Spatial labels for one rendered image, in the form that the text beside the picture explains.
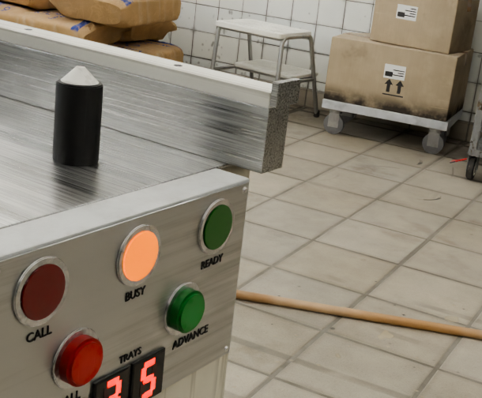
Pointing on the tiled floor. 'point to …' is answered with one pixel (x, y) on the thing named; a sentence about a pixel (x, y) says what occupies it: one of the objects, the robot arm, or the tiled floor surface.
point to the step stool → (264, 67)
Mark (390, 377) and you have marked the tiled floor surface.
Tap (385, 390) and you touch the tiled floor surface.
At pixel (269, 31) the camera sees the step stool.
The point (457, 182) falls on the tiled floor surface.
